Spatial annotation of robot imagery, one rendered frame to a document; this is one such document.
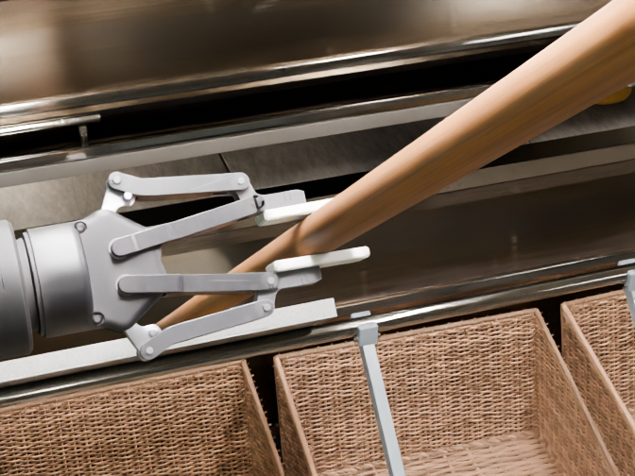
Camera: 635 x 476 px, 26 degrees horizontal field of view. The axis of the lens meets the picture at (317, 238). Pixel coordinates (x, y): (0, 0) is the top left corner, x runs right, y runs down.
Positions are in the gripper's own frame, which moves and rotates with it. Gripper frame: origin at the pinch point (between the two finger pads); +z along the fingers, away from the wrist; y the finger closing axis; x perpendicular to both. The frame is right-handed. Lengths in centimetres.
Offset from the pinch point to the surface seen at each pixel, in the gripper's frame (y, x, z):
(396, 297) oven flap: -2, -154, 56
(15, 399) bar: 4, -116, -18
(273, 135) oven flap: -29, -117, 29
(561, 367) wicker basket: 17, -153, 86
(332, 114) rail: -31, -116, 39
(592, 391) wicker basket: 23, -157, 93
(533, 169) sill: -20, -144, 85
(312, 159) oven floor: -31, -153, 45
